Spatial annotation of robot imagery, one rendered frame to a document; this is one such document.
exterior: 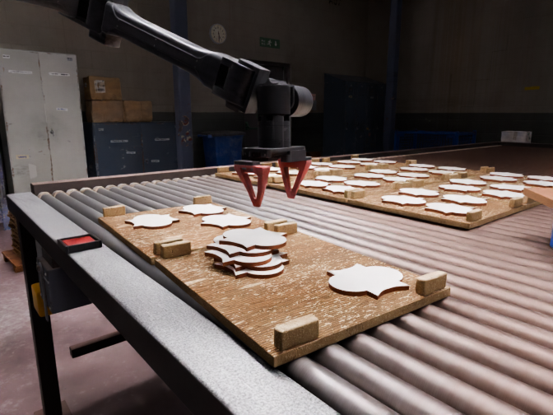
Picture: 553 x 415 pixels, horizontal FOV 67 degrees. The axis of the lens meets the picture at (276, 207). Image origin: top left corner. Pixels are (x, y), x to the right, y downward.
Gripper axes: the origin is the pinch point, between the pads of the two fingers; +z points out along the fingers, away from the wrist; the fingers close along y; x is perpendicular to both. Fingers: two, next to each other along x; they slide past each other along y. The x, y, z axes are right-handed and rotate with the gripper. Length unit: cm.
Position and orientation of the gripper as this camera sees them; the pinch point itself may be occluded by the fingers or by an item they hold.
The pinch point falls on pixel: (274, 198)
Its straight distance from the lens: 75.3
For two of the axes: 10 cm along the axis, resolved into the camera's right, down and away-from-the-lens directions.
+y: -6.4, 1.6, -7.5
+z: 0.1, 9.8, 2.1
